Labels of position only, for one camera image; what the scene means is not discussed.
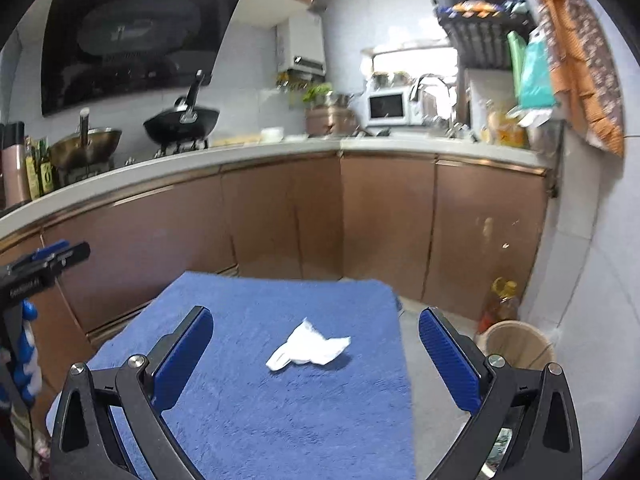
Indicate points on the person's left hand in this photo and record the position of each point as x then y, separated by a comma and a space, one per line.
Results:
27, 350

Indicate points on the white water heater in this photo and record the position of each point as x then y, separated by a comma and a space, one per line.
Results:
300, 40

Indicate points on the orange patterned cloth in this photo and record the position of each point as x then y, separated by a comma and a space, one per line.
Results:
585, 60

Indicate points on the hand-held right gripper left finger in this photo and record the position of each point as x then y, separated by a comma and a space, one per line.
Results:
185, 355

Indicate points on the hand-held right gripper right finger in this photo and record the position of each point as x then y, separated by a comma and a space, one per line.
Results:
445, 360

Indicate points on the teal plastic bag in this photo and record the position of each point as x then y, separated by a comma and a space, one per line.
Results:
537, 75

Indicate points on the green glass bottle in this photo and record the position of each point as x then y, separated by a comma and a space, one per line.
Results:
33, 175
47, 172

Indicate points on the green potted plant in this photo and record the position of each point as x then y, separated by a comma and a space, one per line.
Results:
317, 94

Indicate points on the steel kitchen faucet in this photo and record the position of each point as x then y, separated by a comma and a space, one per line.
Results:
425, 80

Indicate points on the black range hood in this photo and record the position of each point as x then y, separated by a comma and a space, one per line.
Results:
135, 45

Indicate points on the steel cooking pot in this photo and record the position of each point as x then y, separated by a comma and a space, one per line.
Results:
95, 145

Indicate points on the black wok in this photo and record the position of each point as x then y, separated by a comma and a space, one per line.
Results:
180, 127

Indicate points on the white tissue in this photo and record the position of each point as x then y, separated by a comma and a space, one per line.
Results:
310, 347

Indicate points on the brown kitchen cabinets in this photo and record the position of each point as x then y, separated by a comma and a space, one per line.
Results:
390, 210

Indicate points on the gas stove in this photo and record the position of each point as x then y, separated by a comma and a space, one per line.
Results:
165, 152

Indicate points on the pink thermos flask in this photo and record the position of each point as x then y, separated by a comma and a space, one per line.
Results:
15, 170

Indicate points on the black crate rack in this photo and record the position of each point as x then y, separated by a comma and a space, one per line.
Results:
475, 35

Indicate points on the copper pot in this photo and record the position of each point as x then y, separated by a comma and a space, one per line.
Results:
330, 120

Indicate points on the wooden bucket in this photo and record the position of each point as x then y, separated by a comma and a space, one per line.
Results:
515, 347

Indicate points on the blue fluffy blanket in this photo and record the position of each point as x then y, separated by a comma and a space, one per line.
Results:
300, 410

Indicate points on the white microwave oven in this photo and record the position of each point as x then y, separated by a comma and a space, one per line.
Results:
390, 107

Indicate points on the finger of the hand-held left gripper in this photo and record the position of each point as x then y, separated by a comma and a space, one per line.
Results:
70, 255
47, 250

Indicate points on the cooking oil bottle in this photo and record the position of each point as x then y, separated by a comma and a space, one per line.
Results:
505, 305

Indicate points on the white kitchen countertop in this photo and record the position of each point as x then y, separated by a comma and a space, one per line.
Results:
280, 150

